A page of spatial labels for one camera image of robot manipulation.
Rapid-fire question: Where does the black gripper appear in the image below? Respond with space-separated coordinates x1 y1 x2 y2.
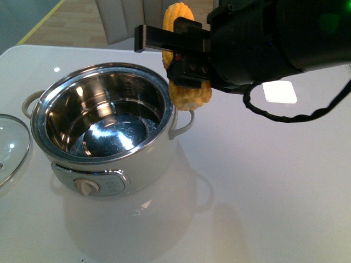
134 1 302 94

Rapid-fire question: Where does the yellow corn cob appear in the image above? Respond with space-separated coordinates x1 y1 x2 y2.
162 2 212 111

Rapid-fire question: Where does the glass pot lid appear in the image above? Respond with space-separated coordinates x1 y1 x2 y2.
1 113 31 188

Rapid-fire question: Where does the white electric cooking pot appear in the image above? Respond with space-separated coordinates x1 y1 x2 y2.
22 63 191 196

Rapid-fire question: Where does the beige left dining chair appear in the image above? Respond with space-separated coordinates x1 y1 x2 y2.
95 0 175 49

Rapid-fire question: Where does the black braided cable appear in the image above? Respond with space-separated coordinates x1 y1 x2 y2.
242 79 351 124

